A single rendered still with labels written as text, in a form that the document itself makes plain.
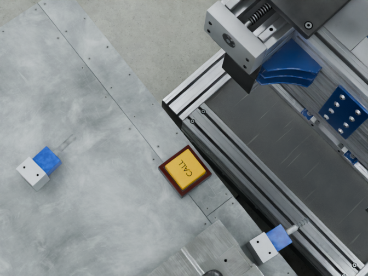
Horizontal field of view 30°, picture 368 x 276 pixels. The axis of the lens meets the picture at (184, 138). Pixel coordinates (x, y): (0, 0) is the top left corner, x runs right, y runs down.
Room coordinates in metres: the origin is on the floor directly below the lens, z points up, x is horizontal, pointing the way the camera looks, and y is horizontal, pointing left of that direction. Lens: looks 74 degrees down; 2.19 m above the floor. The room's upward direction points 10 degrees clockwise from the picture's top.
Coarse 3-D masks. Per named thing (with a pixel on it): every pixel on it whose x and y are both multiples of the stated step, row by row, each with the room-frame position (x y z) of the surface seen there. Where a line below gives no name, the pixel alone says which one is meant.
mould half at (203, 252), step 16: (192, 240) 0.18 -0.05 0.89; (208, 240) 0.18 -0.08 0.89; (224, 240) 0.19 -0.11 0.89; (176, 256) 0.14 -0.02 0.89; (192, 256) 0.15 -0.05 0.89; (208, 256) 0.15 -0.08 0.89; (160, 272) 0.11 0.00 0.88; (176, 272) 0.11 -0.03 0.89; (192, 272) 0.12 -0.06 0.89; (224, 272) 0.13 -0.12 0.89; (256, 272) 0.14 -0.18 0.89
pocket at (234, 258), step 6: (234, 246) 0.18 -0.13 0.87; (228, 252) 0.17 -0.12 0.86; (234, 252) 0.17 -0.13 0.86; (240, 252) 0.17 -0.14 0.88; (222, 258) 0.16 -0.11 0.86; (228, 258) 0.16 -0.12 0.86; (234, 258) 0.16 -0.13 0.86; (240, 258) 0.16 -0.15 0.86; (246, 258) 0.16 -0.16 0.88; (228, 264) 0.15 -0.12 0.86; (234, 264) 0.15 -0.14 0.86; (240, 264) 0.15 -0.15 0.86; (246, 264) 0.15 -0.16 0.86; (252, 264) 0.15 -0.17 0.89; (234, 270) 0.14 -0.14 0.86; (240, 270) 0.14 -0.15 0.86; (246, 270) 0.14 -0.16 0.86
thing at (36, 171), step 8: (72, 136) 0.35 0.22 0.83; (64, 144) 0.33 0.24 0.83; (40, 152) 0.31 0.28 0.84; (48, 152) 0.31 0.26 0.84; (56, 152) 0.31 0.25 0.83; (32, 160) 0.28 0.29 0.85; (40, 160) 0.29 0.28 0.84; (48, 160) 0.29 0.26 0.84; (56, 160) 0.30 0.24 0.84; (16, 168) 0.26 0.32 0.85; (24, 168) 0.27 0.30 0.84; (32, 168) 0.27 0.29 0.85; (40, 168) 0.27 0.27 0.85; (48, 168) 0.28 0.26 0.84; (56, 168) 0.29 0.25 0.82; (24, 176) 0.25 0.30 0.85; (32, 176) 0.25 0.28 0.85; (40, 176) 0.26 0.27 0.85; (32, 184) 0.24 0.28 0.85; (40, 184) 0.25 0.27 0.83
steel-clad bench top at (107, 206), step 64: (64, 0) 0.67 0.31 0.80; (0, 64) 0.49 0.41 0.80; (64, 64) 0.52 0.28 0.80; (0, 128) 0.35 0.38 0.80; (64, 128) 0.38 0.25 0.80; (128, 128) 0.40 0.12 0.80; (0, 192) 0.22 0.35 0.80; (64, 192) 0.24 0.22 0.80; (128, 192) 0.26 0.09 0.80; (192, 192) 0.29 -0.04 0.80; (0, 256) 0.09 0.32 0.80; (64, 256) 0.12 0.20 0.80; (128, 256) 0.14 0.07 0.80
